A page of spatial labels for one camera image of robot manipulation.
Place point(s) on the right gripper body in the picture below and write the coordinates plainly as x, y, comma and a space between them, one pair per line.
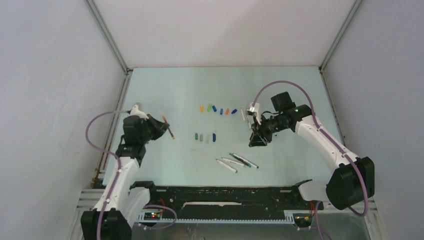
269, 126

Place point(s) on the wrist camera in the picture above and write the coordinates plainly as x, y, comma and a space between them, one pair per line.
253, 111
137, 110

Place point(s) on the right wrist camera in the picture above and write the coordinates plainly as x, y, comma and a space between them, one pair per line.
253, 111

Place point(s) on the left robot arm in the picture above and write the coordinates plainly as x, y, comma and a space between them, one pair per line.
116, 211

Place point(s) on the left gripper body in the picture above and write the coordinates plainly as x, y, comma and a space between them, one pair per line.
148, 132

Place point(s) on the controller board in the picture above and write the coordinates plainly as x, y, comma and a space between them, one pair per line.
152, 216
302, 219

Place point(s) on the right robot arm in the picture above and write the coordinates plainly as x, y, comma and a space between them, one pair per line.
352, 177

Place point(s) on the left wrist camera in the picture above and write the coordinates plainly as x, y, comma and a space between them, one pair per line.
137, 110

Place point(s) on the yellow pen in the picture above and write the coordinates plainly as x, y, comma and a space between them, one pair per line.
242, 112

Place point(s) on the white cable duct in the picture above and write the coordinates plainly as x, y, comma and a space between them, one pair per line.
288, 219

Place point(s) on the orange red gel pen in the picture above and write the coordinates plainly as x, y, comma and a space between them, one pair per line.
168, 129

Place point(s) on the left controller board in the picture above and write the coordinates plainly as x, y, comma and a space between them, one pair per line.
152, 216

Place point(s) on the right controller board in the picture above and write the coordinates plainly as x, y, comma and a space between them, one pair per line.
302, 219

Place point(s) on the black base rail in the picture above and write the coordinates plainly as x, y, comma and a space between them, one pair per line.
229, 203

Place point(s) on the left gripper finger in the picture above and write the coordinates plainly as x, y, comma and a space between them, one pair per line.
160, 129
154, 121

